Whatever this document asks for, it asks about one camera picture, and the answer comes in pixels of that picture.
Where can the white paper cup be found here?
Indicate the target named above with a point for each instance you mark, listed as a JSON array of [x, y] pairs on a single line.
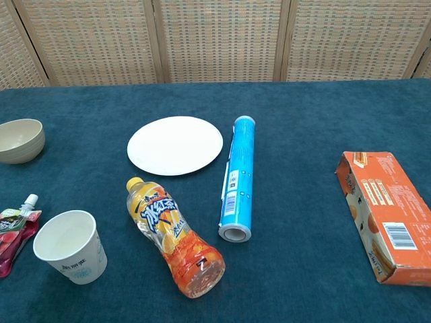
[[72, 249]]

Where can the beige ribbed bowl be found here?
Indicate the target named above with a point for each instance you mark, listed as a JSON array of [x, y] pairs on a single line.
[[20, 141]]

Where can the white paper plate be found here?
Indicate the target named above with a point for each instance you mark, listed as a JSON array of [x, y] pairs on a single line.
[[175, 146]]

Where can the blue cling film roll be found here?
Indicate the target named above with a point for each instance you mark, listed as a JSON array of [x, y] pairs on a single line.
[[239, 175]]

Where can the orange iced tea bottle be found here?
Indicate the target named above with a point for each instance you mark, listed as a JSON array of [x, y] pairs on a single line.
[[171, 228]]

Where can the blue table cloth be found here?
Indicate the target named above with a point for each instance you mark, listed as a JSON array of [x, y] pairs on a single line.
[[296, 134]]

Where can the woven folding screen panel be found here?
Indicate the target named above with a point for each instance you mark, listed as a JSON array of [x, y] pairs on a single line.
[[17, 57], [425, 69], [219, 40], [91, 40], [353, 40]]

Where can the orange cookie box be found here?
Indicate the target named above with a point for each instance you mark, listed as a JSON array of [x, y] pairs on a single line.
[[390, 215]]

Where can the red jelly drink pouch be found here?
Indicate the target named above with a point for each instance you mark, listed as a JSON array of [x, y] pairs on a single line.
[[11, 235]]

